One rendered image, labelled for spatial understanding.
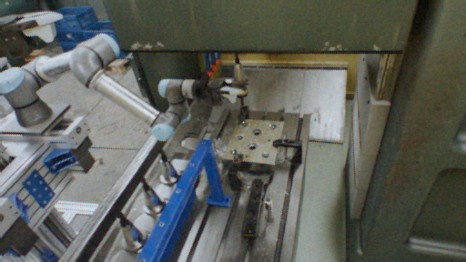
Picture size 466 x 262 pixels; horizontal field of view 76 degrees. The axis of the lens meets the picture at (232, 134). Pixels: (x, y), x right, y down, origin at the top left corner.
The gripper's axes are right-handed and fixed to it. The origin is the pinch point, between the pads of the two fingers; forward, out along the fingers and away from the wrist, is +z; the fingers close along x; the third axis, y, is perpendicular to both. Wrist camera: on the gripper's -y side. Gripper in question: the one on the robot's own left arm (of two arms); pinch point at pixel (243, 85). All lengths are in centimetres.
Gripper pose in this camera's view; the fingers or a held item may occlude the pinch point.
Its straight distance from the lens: 113.1
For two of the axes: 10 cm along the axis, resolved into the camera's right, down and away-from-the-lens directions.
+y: 1.3, 7.6, 6.3
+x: -2.7, 6.4, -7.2
